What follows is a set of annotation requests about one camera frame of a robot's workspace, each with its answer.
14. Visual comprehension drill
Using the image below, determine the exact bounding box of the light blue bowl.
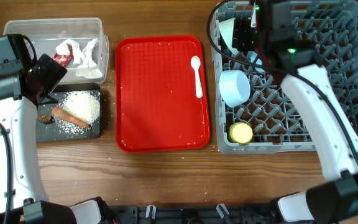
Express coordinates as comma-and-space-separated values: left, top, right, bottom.
219, 70, 250, 108

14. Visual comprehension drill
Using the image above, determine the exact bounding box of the orange carrot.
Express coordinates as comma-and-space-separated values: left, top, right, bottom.
52, 107, 90, 129

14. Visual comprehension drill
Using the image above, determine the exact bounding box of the white plastic spoon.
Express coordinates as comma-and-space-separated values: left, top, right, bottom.
190, 55, 203, 98

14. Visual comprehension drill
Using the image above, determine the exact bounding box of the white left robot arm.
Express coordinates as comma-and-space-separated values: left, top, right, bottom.
0, 34, 116, 223

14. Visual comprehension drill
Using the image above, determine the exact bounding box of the grey dishwasher rack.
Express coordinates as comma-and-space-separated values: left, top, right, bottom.
208, 1, 358, 154

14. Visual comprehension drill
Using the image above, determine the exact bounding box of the light blue plate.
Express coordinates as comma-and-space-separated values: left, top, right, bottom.
250, 51, 265, 73

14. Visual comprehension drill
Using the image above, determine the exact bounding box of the white rice pile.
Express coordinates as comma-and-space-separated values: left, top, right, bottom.
53, 91, 101, 135

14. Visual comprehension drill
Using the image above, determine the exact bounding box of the clear plastic bin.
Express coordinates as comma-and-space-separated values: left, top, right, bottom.
3, 17, 109, 85

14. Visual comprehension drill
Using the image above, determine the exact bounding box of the red serving tray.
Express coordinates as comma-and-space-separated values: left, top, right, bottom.
115, 35, 211, 153

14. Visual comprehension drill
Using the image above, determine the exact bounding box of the white napkin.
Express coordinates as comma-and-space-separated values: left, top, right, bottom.
55, 38, 103, 79

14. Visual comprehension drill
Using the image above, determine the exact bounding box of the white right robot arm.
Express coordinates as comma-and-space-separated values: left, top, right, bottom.
252, 1, 358, 223

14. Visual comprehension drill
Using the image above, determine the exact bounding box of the red ketchup packet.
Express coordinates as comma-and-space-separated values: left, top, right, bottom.
53, 44, 73, 67

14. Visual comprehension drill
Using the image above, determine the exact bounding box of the black waste tray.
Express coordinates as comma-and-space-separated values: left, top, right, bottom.
36, 83, 102, 142

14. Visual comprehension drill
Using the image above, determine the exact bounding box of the green bowl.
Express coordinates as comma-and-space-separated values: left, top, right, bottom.
218, 18, 239, 56

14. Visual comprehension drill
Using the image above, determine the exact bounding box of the yellow cup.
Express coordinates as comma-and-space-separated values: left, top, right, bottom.
228, 122, 254, 144

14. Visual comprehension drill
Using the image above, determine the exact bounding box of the brown mushroom piece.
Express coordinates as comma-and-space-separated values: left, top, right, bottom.
37, 114, 53, 124

